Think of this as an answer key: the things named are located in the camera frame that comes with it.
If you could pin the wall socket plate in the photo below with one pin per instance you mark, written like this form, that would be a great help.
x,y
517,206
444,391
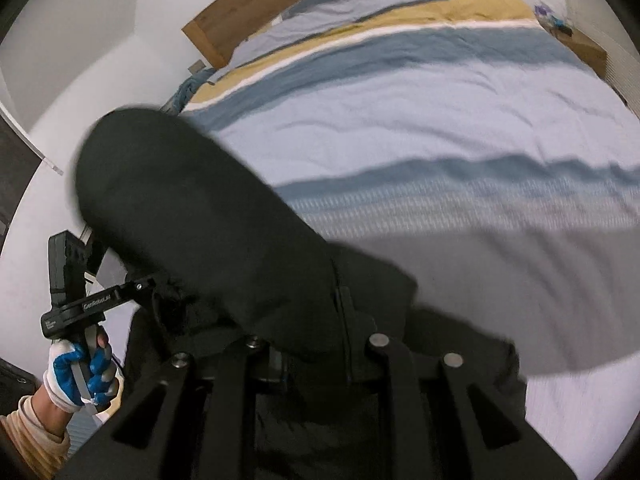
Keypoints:
x,y
196,67

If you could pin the striped duvet cover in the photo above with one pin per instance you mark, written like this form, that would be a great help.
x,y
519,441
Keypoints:
x,y
460,140

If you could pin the wooden nightstand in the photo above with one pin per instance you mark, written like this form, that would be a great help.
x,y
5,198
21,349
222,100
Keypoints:
x,y
586,49

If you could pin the left forearm beige sleeve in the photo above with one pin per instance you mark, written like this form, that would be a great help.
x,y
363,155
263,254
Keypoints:
x,y
34,450

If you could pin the left hand blue-white glove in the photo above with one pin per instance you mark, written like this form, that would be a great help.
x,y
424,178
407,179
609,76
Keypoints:
x,y
73,379

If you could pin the blue crumpled cloth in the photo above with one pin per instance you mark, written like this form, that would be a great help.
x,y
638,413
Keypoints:
x,y
185,92

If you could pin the white wardrobe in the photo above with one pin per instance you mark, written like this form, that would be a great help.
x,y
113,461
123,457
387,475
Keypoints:
x,y
597,20

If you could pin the grey-blue pillow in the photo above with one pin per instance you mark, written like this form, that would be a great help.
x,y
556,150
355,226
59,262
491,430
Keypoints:
x,y
300,7

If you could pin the black puffer jacket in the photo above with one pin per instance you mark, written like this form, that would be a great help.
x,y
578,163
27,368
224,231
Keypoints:
x,y
263,351

